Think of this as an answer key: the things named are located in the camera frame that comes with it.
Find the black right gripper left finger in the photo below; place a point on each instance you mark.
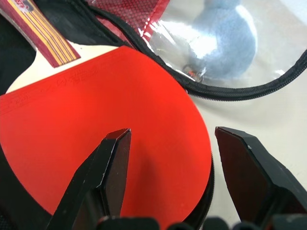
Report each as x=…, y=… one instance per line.
x=96, y=172

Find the blue-grey fluffy pompom charm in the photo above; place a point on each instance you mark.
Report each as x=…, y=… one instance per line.
x=227, y=43

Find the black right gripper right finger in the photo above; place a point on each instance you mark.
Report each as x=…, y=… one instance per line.
x=254, y=172

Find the red table tennis paddle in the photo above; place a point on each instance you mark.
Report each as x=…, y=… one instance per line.
x=96, y=107

